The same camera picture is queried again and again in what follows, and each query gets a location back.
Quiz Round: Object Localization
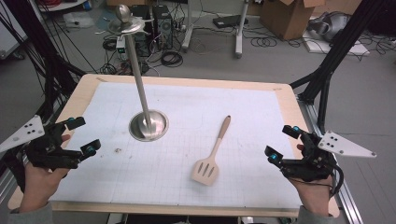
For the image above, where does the brown cardboard box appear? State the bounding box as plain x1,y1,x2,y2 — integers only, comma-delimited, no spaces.
260,0,327,41

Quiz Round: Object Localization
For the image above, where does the black left gripper strap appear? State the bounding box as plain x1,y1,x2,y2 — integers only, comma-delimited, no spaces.
1,150,28,192

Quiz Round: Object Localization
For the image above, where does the white round table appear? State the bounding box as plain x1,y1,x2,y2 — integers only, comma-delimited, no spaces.
36,0,89,13

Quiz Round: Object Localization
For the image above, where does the black metal frame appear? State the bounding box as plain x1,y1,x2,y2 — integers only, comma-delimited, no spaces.
0,0,88,124
289,0,387,135

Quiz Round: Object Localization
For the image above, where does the flat black device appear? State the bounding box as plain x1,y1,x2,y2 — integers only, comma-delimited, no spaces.
212,14,249,29

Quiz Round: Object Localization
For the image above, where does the beige slotted spatula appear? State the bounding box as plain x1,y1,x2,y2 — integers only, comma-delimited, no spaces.
191,115,232,187

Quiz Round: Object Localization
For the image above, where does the thin looped black cable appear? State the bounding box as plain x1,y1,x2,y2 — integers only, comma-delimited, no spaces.
249,35,278,49

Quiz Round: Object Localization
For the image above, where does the black computer tower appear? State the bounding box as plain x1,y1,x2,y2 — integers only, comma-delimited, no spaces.
129,4,154,58
151,4,174,51

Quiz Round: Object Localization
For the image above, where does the aluminium rail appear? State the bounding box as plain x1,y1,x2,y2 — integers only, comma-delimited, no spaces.
0,169,17,204
297,98,364,224

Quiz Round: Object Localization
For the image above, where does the coiled black cable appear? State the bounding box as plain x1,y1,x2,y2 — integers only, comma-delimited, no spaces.
160,50,184,68

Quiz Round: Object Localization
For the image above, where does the small white power box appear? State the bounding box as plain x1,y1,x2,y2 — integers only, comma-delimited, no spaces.
115,35,129,61

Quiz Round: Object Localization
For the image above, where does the tall metal utensil stand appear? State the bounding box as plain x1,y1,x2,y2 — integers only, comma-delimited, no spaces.
106,4,169,143

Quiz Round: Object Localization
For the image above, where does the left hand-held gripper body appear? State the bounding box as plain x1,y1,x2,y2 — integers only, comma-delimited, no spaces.
0,115,82,172

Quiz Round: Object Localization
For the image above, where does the person's left hand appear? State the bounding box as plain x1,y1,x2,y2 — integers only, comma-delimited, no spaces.
20,133,72,213

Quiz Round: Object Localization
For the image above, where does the white flat board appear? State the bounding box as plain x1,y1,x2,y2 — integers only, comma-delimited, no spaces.
303,30,372,57

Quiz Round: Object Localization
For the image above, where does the white grid mat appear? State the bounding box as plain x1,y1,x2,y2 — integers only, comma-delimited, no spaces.
49,81,303,209

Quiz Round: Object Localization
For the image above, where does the person's right hand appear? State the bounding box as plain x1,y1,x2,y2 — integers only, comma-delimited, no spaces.
288,144,334,217

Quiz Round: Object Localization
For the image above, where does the white stand leg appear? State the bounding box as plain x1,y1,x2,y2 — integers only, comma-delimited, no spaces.
233,0,250,59
181,0,196,53

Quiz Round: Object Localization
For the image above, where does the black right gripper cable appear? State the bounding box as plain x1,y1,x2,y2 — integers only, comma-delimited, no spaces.
329,163,346,198

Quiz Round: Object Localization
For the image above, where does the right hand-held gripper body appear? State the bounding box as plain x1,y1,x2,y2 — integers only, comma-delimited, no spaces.
279,130,377,184

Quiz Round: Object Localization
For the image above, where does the grey bag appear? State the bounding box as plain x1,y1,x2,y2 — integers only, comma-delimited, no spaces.
307,11,352,43

